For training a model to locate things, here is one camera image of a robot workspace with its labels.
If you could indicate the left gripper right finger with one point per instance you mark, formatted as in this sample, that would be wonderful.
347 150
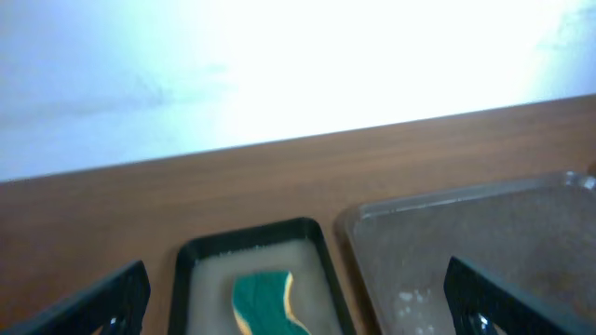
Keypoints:
480 303

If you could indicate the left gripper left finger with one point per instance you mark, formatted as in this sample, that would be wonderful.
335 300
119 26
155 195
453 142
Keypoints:
114 305

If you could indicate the green and yellow sponge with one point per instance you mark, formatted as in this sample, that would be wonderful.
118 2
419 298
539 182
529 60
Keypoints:
261 304

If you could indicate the large brown serving tray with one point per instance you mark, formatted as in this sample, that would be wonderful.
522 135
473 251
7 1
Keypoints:
536 234

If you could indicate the small black water tray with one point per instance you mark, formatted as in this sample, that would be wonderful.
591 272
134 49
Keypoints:
206 268

